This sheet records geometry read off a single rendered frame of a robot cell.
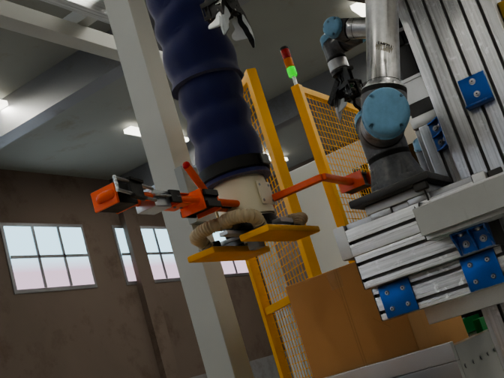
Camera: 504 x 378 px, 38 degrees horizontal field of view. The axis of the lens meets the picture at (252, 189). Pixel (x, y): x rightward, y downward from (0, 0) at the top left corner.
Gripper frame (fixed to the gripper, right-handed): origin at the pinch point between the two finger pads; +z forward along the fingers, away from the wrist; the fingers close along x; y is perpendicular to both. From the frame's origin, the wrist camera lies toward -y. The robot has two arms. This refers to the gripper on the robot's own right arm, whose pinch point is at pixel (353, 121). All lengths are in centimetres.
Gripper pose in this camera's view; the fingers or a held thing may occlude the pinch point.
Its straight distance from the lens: 281.0
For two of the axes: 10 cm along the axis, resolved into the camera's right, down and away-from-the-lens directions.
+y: 5.2, -3.5, -7.8
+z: 2.9, 9.3, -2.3
